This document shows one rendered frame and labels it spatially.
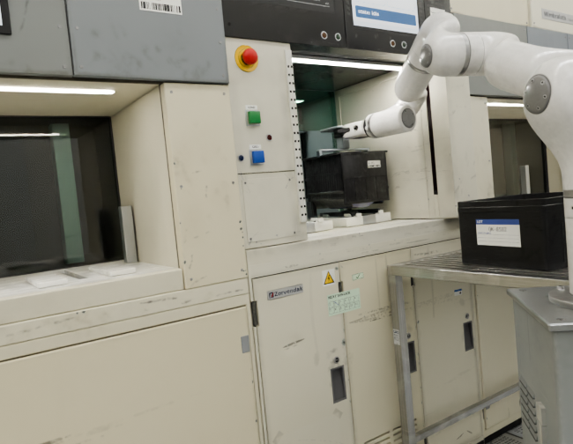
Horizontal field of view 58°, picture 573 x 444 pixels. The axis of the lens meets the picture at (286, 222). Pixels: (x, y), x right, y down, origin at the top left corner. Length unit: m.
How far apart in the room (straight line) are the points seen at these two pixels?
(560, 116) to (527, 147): 2.15
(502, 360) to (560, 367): 1.17
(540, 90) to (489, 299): 1.16
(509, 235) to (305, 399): 0.68
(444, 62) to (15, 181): 1.15
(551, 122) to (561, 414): 0.47
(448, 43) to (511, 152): 1.75
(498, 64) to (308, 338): 0.81
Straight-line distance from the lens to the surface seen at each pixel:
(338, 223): 1.77
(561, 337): 0.92
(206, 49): 1.30
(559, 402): 0.96
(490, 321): 2.01
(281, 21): 1.45
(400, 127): 1.65
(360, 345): 1.55
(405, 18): 1.78
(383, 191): 1.86
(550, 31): 2.46
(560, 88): 0.95
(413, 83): 1.54
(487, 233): 1.45
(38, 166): 1.60
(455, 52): 1.27
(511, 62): 1.15
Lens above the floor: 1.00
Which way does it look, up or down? 3 degrees down
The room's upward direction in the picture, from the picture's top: 6 degrees counter-clockwise
